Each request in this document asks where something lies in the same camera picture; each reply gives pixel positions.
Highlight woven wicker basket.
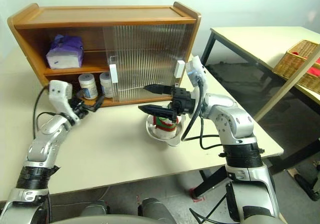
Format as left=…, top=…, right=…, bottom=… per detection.
left=273, top=39, right=320, bottom=94

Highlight black table leg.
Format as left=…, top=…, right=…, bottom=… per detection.
left=193, top=165, right=228, bottom=199

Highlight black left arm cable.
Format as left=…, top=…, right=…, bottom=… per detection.
left=32, top=84, right=61, bottom=141

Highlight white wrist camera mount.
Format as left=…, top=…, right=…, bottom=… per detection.
left=48, top=79, right=82, bottom=128
left=185, top=55, right=209, bottom=117

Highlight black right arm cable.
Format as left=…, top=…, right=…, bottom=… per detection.
left=180, top=79, right=226, bottom=151

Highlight red cloth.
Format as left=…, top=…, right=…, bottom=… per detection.
left=290, top=49, right=320, bottom=77

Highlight grey rounded shape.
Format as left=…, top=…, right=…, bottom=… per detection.
left=79, top=200, right=109, bottom=218
left=138, top=197, right=176, bottom=224

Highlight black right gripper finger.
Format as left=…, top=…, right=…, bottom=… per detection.
left=137, top=104, right=178, bottom=122
left=143, top=83, right=174, bottom=96

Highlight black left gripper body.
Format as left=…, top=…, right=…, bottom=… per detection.
left=70, top=95, right=90, bottom=119

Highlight black chair base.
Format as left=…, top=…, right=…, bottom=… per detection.
left=293, top=159, right=320, bottom=202

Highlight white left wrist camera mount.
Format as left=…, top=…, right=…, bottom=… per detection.
left=48, top=79, right=82, bottom=128

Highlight beige table black frame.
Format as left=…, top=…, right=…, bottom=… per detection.
left=200, top=26, right=320, bottom=201

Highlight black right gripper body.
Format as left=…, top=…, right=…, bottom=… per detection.
left=170, top=85, right=198, bottom=118

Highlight ribbed clear sliding door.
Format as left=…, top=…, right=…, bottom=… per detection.
left=113, top=23, right=189, bottom=104
left=102, top=23, right=189, bottom=104

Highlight silver metal bowl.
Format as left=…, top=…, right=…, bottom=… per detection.
left=145, top=113, right=186, bottom=148

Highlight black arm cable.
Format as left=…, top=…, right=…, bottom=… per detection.
left=180, top=79, right=226, bottom=151
left=32, top=84, right=61, bottom=141

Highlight brown wooden cabinet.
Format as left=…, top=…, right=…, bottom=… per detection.
left=6, top=1, right=202, bottom=109

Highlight purple tissue pack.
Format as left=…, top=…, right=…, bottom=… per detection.
left=45, top=34, right=85, bottom=70

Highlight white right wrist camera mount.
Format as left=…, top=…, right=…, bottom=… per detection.
left=185, top=55, right=209, bottom=117

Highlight light wooden slat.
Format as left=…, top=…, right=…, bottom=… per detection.
left=254, top=57, right=320, bottom=122

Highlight white plastic bottle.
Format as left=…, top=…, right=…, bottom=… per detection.
left=99, top=71, right=115, bottom=99
left=78, top=73, right=99, bottom=101

